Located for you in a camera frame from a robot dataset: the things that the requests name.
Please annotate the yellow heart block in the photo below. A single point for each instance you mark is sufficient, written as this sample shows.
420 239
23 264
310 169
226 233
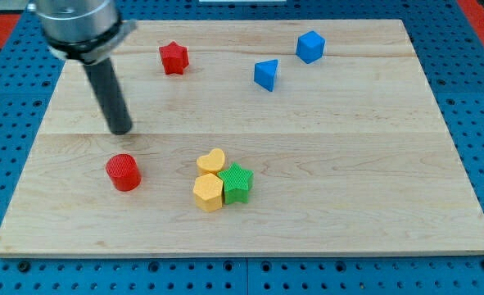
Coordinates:
211 163

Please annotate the light wooden board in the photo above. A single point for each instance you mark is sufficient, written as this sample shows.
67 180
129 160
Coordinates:
350 153

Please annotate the green star block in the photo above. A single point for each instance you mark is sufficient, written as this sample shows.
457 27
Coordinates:
238 183

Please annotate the blue cube block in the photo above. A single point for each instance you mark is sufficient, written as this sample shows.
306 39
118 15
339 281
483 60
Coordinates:
310 46

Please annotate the red star block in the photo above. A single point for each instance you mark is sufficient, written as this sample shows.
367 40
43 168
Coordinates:
174 58

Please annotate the blue triangular prism block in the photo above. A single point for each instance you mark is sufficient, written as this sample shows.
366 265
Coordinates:
265 74

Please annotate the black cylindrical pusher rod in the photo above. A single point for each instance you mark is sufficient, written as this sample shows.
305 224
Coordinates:
109 96

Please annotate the yellow hexagon block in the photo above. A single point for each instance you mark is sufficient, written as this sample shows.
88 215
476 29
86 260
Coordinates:
208 192

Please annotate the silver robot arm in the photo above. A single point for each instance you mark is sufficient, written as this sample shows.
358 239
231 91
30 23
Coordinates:
88 31

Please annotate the red cylinder block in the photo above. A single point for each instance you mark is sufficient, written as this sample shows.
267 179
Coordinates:
123 171

